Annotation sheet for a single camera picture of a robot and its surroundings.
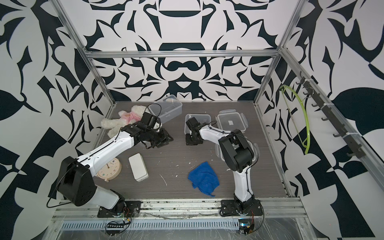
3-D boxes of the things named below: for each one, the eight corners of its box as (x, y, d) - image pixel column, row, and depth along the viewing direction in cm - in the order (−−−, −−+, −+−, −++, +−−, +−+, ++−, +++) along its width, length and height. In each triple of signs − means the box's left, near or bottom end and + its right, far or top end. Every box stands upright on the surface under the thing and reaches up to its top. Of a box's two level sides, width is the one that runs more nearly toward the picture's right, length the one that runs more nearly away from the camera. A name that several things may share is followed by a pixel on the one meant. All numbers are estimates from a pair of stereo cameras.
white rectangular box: (137, 183, 83) (134, 181, 80) (129, 160, 91) (127, 157, 88) (149, 177, 85) (148, 174, 82) (141, 155, 93) (139, 151, 90)
